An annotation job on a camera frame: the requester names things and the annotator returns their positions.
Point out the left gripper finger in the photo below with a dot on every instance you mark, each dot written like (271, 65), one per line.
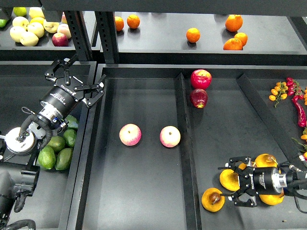
(60, 68)
(89, 94)

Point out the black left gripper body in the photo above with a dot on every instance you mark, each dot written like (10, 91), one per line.
(64, 97)

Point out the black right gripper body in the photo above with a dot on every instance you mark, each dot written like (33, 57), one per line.
(261, 181)

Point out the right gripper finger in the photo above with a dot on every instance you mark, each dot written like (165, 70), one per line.
(233, 164)
(243, 197)

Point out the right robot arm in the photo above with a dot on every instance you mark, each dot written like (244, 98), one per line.
(296, 180)

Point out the yellow pear middle pile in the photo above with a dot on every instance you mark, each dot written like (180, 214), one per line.
(243, 165)

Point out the yellow pear pile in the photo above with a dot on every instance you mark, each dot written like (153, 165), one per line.
(266, 160)
(243, 165)
(229, 180)
(272, 199)

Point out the yellow pear back pile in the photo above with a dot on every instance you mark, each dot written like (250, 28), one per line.
(266, 160)

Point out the yellow pear leftmost pile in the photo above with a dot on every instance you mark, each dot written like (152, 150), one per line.
(229, 180)

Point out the yellow pear bottom pile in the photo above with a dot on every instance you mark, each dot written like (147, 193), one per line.
(272, 199)

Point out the dark avocado top pile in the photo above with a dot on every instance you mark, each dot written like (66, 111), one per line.
(73, 122)

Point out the pale yellow pear right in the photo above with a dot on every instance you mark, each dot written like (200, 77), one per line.
(50, 27)

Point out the pale yellow pear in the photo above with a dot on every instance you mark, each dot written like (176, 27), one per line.
(16, 32)
(28, 39)
(50, 27)
(20, 21)
(36, 28)

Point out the green avocado right pile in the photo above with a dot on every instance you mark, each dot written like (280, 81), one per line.
(70, 137)

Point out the pale yellow pear front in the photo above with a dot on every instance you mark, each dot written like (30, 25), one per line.
(28, 39)

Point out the pale yellow pear centre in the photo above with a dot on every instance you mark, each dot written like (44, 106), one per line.
(36, 28)

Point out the round green avocado middle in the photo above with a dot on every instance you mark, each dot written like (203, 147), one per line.
(57, 143)

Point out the pale pear top shelf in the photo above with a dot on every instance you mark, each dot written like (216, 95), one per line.
(36, 12)

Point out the pale yellow pear upper left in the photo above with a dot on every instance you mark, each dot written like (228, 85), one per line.
(20, 21)

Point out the red apple on shelf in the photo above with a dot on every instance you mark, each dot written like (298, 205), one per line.
(60, 39)

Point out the peach on shelf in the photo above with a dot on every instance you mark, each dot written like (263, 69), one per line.
(64, 29)

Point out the yellow lemon on shelf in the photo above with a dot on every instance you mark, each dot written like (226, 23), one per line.
(37, 20)

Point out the pink apple left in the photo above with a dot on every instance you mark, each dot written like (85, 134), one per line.
(130, 134)

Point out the pink apple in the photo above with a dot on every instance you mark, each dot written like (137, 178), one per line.
(130, 134)
(170, 136)

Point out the orange shelf far left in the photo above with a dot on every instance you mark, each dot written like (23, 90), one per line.
(119, 23)

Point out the red chili pepper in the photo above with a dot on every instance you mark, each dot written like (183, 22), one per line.
(301, 116)

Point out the green lime top shelf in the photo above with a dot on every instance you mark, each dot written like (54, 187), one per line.
(20, 11)

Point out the orange cherry tomato bunch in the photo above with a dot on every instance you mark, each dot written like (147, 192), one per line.
(278, 93)

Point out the green fruit shelf edge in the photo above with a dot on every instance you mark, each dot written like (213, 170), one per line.
(3, 22)

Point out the dark red apple lower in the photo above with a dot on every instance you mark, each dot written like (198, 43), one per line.
(199, 98)

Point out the pink apple right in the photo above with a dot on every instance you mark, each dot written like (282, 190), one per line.
(170, 136)

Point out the red cherry tomato bunch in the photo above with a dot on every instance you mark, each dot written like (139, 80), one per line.
(294, 89)

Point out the black centre tray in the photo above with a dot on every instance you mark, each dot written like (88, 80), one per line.
(151, 187)

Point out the red apple upper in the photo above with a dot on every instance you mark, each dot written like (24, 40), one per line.
(200, 79)

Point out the black shelf post left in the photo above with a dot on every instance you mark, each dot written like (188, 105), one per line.
(79, 35)

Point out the black shelf post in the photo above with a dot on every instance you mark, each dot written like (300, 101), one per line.
(105, 23)
(79, 35)

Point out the peach behind post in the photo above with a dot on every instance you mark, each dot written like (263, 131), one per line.
(63, 19)

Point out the black shelf post right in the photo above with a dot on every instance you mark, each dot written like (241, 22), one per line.
(105, 23)

